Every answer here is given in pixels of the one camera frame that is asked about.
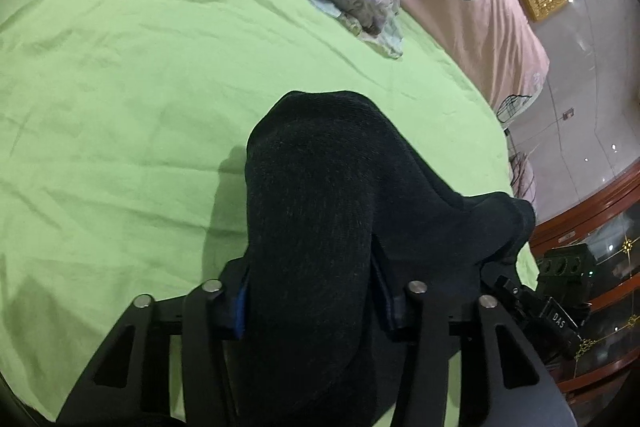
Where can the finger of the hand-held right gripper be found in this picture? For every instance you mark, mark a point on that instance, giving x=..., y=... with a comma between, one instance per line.
x=515, y=294

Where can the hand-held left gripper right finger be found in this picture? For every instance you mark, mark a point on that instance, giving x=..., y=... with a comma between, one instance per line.
x=388, y=304

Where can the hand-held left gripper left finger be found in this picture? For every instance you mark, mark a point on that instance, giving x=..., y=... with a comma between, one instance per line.
x=241, y=307

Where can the black pants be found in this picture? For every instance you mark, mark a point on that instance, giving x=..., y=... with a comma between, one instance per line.
x=320, y=227

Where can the red-brown wooden cabinet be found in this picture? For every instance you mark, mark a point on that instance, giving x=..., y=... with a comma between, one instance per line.
x=600, y=307

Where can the pink striped cloth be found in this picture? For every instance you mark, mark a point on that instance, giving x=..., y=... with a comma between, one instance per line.
x=523, y=177

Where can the green bed sheet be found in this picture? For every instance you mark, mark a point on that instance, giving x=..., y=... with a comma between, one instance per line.
x=125, y=107

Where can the pink quilt with plaid hearts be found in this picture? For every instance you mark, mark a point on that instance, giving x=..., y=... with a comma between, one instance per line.
x=480, y=17

